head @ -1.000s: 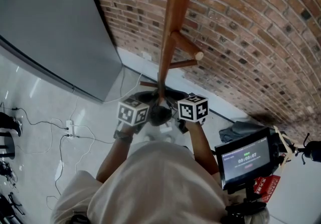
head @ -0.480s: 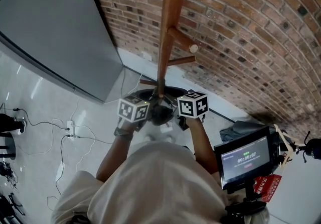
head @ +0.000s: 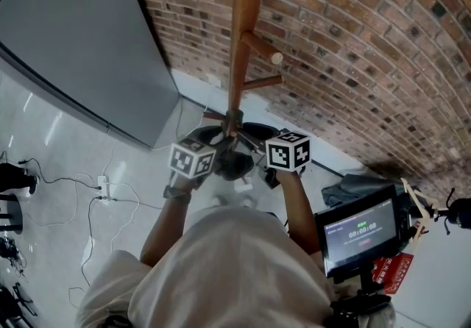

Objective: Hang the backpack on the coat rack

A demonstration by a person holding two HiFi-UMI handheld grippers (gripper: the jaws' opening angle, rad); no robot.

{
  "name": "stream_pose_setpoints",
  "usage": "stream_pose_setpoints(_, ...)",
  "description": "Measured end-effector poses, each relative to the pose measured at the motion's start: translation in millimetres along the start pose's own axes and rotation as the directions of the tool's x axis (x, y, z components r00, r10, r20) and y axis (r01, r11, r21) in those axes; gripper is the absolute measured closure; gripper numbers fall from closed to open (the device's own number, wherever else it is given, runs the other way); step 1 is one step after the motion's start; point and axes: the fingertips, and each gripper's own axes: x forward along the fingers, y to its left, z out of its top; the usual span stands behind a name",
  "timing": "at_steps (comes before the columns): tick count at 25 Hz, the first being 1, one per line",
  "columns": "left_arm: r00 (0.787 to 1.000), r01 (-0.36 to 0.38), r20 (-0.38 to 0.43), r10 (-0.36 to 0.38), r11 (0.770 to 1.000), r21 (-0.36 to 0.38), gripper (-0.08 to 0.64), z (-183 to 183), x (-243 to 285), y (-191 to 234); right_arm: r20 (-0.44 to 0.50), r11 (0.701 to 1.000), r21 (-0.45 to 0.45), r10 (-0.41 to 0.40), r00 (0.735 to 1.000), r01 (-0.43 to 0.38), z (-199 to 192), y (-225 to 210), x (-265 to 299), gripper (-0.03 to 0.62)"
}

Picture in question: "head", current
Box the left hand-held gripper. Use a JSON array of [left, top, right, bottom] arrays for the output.
[[168, 136, 218, 192]]

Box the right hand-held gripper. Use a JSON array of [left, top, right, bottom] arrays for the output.
[[252, 129, 312, 190]]

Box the wooden coat rack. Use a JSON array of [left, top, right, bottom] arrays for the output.
[[203, 0, 326, 140]]

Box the person's right forearm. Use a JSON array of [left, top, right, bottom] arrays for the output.
[[276, 170, 325, 258]]

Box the person's left forearm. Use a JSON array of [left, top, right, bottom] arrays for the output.
[[139, 186, 195, 269]]

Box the black wristwatch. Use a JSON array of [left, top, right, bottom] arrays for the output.
[[163, 184, 193, 204]]

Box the person's left white shoe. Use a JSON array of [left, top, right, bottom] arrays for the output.
[[210, 193, 232, 210]]

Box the grey cloth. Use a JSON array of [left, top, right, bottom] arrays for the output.
[[321, 173, 383, 208]]

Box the white power strip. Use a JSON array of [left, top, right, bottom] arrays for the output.
[[96, 175, 111, 203]]

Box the black monitor screen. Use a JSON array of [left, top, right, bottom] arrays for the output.
[[314, 184, 406, 279]]

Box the person's white shirt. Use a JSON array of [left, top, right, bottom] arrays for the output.
[[75, 206, 397, 328]]

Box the grey cabinet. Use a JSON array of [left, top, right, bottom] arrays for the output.
[[0, 0, 182, 151]]

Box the red cardboard box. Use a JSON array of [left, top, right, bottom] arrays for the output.
[[372, 252, 415, 295]]

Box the black stool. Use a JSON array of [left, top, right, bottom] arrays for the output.
[[0, 192, 24, 236]]

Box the black tripod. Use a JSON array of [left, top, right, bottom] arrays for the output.
[[0, 281, 39, 328]]

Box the white cable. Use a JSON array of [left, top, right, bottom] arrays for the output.
[[68, 96, 207, 310]]

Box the black cable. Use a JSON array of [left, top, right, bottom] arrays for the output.
[[17, 157, 163, 228]]

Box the light wooden frame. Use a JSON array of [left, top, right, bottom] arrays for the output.
[[400, 177, 441, 247]]

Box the black monitor mount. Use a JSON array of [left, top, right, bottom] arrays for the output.
[[329, 263, 393, 328]]

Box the black device with handle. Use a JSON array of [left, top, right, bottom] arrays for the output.
[[435, 188, 471, 236]]

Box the tangle of black cables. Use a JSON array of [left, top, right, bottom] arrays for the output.
[[0, 236, 29, 278]]

